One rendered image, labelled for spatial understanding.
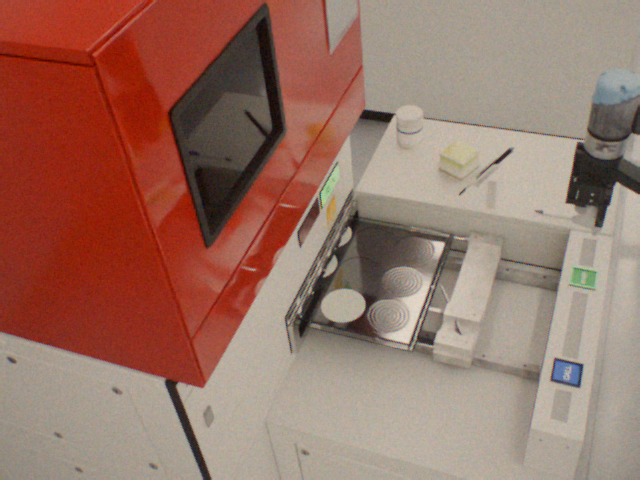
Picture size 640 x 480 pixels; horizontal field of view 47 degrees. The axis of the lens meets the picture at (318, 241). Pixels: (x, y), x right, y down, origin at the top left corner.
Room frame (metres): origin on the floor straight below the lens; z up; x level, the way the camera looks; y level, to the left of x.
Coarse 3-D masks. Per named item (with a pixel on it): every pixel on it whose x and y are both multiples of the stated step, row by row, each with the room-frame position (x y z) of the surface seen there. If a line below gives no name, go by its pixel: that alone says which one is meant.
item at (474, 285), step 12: (468, 252) 1.26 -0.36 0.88; (480, 252) 1.25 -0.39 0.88; (468, 264) 1.22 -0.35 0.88; (480, 264) 1.21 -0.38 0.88; (492, 264) 1.21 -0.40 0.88; (468, 276) 1.18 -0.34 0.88; (480, 276) 1.17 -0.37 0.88; (492, 276) 1.17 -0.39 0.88; (456, 288) 1.15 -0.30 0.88; (468, 288) 1.14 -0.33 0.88; (480, 288) 1.14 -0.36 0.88; (492, 288) 1.16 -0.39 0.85; (456, 300) 1.11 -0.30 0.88; (468, 300) 1.11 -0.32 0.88; (480, 300) 1.10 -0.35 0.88; (444, 324) 1.04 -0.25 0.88; (480, 324) 1.03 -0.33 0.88; (468, 336) 1.00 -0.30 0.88; (444, 360) 0.96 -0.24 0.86; (456, 360) 0.95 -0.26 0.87; (468, 360) 0.94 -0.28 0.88
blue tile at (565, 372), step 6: (558, 366) 0.84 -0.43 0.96; (564, 366) 0.84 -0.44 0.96; (570, 366) 0.83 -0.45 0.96; (576, 366) 0.83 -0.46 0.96; (558, 372) 0.82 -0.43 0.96; (564, 372) 0.82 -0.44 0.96; (570, 372) 0.82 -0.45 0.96; (576, 372) 0.82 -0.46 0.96; (558, 378) 0.81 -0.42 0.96; (564, 378) 0.81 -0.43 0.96; (570, 378) 0.81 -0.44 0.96; (576, 378) 0.81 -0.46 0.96; (576, 384) 0.79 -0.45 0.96
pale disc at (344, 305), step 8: (328, 296) 1.15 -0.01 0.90; (336, 296) 1.15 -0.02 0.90; (344, 296) 1.15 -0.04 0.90; (352, 296) 1.15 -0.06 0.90; (360, 296) 1.14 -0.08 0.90; (328, 304) 1.13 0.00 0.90; (336, 304) 1.13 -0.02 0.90; (344, 304) 1.12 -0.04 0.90; (352, 304) 1.12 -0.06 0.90; (360, 304) 1.12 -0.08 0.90; (328, 312) 1.11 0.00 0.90; (336, 312) 1.10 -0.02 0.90; (344, 312) 1.10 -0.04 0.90; (352, 312) 1.10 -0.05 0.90; (360, 312) 1.09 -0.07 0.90; (336, 320) 1.08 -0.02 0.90; (344, 320) 1.08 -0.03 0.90
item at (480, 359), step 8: (424, 344) 1.02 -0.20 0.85; (424, 352) 1.02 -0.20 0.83; (432, 352) 1.01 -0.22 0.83; (480, 352) 0.98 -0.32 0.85; (472, 360) 0.97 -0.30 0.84; (480, 360) 0.96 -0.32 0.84; (488, 360) 0.96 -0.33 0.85; (496, 360) 0.95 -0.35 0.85; (504, 360) 0.95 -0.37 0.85; (512, 360) 0.95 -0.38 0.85; (488, 368) 0.95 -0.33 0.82; (496, 368) 0.95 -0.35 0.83; (504, 368) 0.94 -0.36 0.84; (512, 368) 0.93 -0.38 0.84; (520, 368) 0.92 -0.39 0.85; (528, 368) 0.92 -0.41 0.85; (536, 368) 0.92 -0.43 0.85; (520, 376) 0.92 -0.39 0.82; (528, 376) 0.92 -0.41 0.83; (536, 376) 0.91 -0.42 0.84
